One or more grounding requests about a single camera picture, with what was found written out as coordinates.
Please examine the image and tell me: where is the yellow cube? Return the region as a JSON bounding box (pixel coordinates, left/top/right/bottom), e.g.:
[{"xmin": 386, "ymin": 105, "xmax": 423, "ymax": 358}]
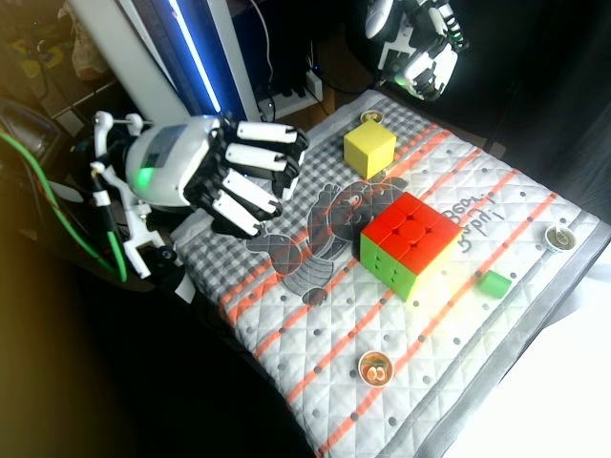
[{"xmin": 343, "ymin": 118, "xmax": 398, "ymax": 181}]

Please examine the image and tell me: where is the green cable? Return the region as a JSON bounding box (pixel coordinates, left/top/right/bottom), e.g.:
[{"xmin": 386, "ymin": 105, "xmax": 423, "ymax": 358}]
[{"xmin": 0, "ymin": 132, "xmax": 129, "ymax": 283}]

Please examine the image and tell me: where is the Rubik's cube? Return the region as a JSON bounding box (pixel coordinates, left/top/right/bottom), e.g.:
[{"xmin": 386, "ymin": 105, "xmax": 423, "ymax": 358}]
[{"xmin": 359, "ymin": 192, "xmax": 463, "ymax": 302}]

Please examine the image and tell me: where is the small bowl with egg halves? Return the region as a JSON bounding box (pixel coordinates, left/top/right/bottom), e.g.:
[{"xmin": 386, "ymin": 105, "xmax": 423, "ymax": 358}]
[{"xmin": 357, "ymin": 350, "xmax": 395, "ymax": 388}]

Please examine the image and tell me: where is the white column with blue light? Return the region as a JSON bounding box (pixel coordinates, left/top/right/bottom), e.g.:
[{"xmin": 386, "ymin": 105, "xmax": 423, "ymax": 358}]
[{"xmin": 66, "ymin": 0, "xmax": 262, "ymax": 128}]

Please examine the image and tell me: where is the small bowl with spoon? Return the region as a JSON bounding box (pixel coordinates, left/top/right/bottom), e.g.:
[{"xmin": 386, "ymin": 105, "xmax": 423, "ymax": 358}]
[{"xmin": 544, "ymin": 224, "xmax": 577, "ymax": 253}]

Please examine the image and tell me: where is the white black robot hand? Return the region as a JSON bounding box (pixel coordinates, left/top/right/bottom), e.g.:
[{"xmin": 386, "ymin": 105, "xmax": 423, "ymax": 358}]
[
  {"xmin": 124, "ymin": 116, "xmax": 310, "ymax": 239},
  {"xmin": 389, "ymin": 0, "xmax": 472, "ymax": 102}
]

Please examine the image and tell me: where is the grey quilt with printed bear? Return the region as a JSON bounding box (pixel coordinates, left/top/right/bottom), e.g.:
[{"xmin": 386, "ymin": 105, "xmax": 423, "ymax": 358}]
[{"xmin": 171, "ymin": 89, "xmax": 603, "ymax": 458}]

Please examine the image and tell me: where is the green toy cylinder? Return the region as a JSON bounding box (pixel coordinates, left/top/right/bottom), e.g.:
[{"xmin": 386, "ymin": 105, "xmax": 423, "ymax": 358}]
[{"xmin": 478, "ymin": 270, "xmax": 512, "ymax": 300}]

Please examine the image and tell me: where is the white power strip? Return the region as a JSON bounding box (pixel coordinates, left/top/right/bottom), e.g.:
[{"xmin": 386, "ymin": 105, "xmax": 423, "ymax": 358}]
[{"xmin": 257, "ymin": 69, "xmax": 327, "ymax": 123}]

